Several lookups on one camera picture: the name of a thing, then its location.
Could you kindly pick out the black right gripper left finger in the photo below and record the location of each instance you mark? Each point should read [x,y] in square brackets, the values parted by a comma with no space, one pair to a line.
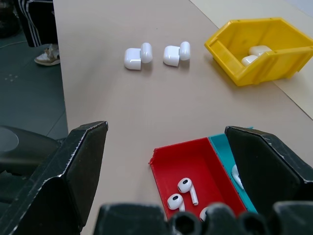
[73,171]

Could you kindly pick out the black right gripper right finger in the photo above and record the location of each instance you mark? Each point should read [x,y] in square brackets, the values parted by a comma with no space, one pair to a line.
[264,166]

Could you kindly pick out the yellow plastic bin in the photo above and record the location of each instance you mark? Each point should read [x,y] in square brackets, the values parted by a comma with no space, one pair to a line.
[269,36]

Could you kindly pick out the teal plastic tray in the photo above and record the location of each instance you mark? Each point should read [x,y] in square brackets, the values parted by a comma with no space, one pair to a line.
[221,147]

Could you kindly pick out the dark grey rounded robot part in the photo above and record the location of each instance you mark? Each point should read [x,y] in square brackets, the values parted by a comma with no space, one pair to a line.
[24,149]

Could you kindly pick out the red plastic tray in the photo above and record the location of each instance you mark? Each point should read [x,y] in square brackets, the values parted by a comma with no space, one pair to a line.
[195,161]

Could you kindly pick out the person in striped black trousers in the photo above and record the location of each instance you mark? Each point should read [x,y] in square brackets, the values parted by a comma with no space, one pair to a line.
[39,24]

